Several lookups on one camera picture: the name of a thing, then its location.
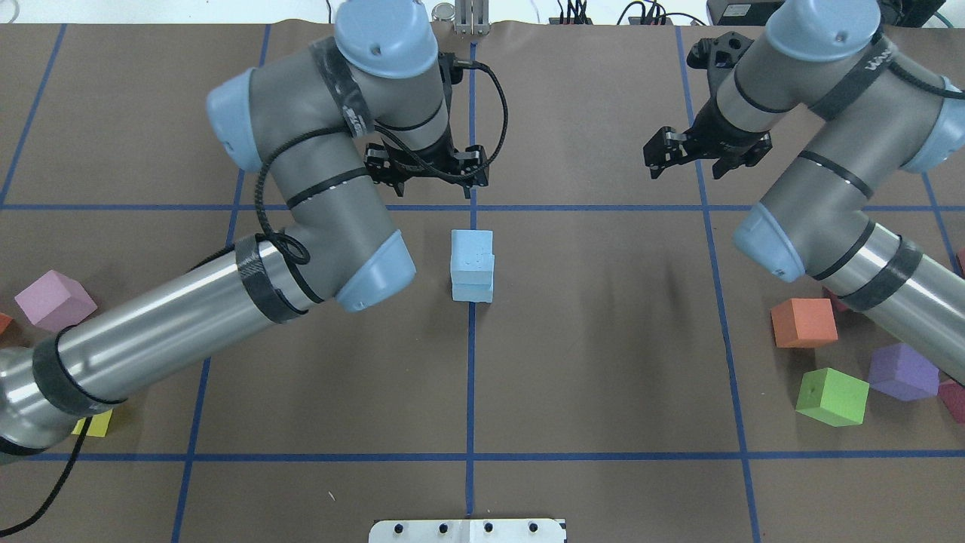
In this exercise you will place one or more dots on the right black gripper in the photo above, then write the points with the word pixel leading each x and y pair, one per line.
pixel 716 133

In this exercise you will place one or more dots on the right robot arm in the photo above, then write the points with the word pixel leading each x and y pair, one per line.
pixel 881 112

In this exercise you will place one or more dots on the magenta block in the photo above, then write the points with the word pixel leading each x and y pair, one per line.
pixel 835 302
pixel 951 394

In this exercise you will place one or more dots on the orange block right side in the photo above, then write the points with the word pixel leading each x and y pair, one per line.
pixel 803 323

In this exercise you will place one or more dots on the purple block right side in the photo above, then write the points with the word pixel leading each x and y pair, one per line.
pixel 901 372

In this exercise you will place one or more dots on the orange block left side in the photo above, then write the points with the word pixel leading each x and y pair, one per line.
pixel 5 322

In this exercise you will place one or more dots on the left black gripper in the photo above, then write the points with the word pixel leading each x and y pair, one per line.
pixel 424 155

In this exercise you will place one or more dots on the green foam block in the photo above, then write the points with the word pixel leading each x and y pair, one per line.
pixel 833 398

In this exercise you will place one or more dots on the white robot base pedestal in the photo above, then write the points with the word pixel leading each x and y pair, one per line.
pixel 470 530

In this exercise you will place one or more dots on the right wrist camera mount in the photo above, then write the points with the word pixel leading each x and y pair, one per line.
pixel 719 55

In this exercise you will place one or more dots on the aluminium frame post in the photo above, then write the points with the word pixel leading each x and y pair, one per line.
pixel 471 17

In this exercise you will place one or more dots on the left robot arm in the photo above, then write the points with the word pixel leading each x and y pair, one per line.
pixel 320 129

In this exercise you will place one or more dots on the light blue block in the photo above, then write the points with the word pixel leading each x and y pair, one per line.
pixel 472 259
pixel 473 292

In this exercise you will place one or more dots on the magenta block right side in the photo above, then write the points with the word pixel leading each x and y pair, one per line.
pixel 835 302

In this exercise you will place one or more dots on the pink foam block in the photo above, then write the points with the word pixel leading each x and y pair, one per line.
pixel 55 302

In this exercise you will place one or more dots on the orange block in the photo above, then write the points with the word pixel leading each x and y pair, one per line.
pixel 803 323
pixel 5 322

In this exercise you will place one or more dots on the yellow foam block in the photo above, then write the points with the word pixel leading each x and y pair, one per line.
pixel 97 426

